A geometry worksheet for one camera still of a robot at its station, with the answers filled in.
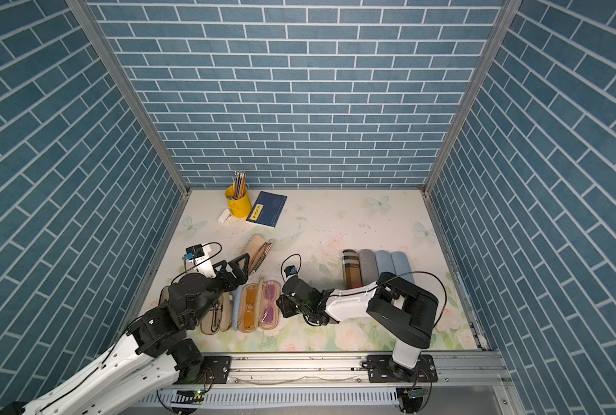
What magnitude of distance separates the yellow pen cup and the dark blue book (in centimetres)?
2

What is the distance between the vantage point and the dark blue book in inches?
43.5

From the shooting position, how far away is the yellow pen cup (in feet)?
3.48
